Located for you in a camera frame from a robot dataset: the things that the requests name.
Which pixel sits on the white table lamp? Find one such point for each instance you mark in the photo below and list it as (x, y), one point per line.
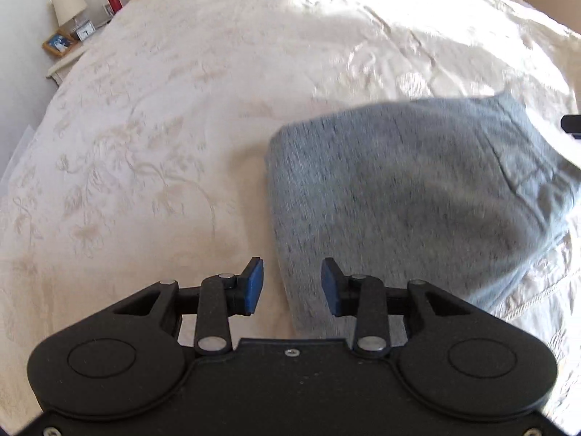
(68, 2)

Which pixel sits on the red box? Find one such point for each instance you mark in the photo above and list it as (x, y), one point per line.
(114, 1)

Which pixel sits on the grey pants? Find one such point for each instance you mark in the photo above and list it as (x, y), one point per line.
(399, 190)

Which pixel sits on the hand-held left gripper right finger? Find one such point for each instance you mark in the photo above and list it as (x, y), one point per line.
(330, 289)

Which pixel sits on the wooden photo frame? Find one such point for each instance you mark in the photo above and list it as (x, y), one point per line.
(59, 44)

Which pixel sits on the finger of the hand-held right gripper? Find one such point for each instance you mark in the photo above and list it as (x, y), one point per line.
(573, 126)

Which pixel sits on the cream embroidered bedspread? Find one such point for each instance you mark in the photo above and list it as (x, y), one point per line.
(172, 145)

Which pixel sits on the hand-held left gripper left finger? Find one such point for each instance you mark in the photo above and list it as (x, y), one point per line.
(254, 287)

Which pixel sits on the small desk clock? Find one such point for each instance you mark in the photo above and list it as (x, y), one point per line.
(85, 32)

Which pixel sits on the white nightstand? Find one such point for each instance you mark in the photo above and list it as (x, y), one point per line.
(66, 64)

